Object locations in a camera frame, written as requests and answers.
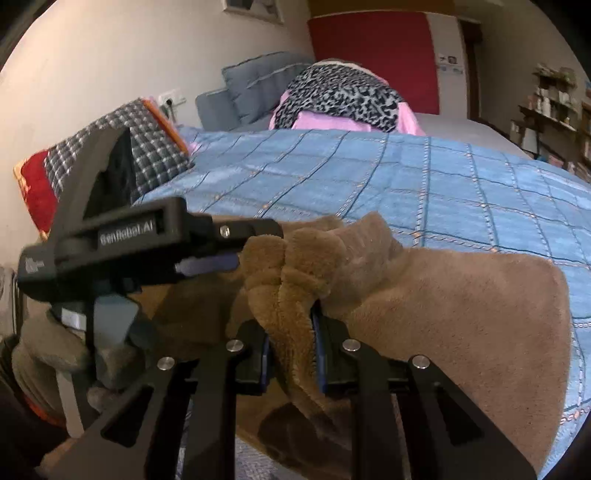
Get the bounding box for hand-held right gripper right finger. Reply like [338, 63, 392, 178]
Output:
[310, 307, 539, 480]

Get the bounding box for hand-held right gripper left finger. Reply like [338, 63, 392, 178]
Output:
[39, 318, 273, 480]

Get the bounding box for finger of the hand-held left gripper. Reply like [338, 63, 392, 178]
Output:
[177, 253, 242, 278]
[211, 217, 284, 258]

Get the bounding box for brown fleece pants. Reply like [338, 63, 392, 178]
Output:
[152, 212, 575, 480]

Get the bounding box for person's left hand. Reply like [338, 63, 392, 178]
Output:
[11, 314, 139, 405]

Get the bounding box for red orange patterned pillow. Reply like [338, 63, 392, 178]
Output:
[14, 96, 191, 241]

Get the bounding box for pink blanket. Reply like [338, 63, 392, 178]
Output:
[269, 88, 426, 136]

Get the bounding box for blue checked bedspread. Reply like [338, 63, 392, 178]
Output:
[134, 127, 591, 480]

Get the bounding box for grey padded headboard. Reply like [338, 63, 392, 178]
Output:
[195, 51, 315, 130]

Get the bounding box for leopard print cloth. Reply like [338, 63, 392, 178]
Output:
[273, 64, 405, 134]

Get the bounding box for red wardrobe door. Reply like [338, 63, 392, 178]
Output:
[308, 11, 440, 116]

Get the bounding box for grey bed sheet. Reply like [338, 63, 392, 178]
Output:
[411, 113, 534, 160]

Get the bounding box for white wardrobe door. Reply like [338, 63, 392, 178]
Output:
[427, 13, 477, 121]

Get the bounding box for brown wooden overhead cabinet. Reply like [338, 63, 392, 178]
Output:
[307, 0, 462, 17]

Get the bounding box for dark shelf with bottles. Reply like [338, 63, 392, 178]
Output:
[510, 65, 583, 158]

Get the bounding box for wooden bookshelf with books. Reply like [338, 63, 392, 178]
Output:
[571, 82, 591, 182]

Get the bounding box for framed wall picture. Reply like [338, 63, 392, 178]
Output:
[221, 0, 283, 23]

